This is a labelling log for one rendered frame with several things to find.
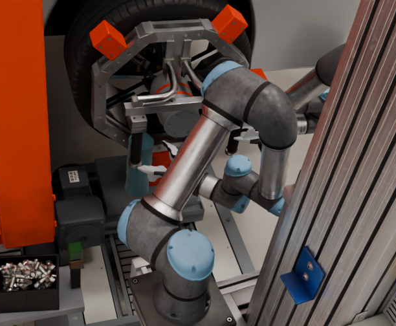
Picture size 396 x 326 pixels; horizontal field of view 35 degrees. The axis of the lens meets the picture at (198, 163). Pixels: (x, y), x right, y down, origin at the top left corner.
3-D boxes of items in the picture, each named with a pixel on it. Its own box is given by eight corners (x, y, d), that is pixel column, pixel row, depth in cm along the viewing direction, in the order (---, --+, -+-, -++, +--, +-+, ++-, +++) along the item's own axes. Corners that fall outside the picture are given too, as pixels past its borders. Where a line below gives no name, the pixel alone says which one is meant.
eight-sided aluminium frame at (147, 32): (226, 132, 252) (252, 15, 214) (231, 144, 248) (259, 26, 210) (89, 147, 236) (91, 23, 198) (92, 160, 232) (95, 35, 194)
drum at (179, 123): (183, 97, 232) (188, 66, 222) (200, 137, 218) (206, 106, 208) (146, 101, 228) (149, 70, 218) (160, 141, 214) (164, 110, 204)
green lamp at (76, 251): (80, 248, 199) (80, 240, 196) (82, 259, 196) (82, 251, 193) (67, 250, 198) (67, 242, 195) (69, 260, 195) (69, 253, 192)
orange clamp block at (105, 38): (123, 34, 206) (104, 18, 200) (128, 48, 201) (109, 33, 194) (107, 48, 208) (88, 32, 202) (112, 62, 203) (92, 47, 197)
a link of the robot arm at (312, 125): (329, 103, 222) (322, 121, 228) (301, 106, 219) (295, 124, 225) (338, 118, 217) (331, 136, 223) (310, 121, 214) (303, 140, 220)
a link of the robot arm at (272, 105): (316, 96, 148) (296, 200, 189) (277, 74, 152) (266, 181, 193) (286, 128, 143) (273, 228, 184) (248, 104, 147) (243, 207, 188)
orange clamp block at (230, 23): (223, 32, 217) (241, 13, 213) (230, 45, 212) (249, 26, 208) (209, 22, 213) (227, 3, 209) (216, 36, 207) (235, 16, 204)
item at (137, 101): (171, 66, 212) (175, 39, 204) (187, 103, 199) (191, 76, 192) (120, 70, 207) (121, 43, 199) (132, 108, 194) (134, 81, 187)
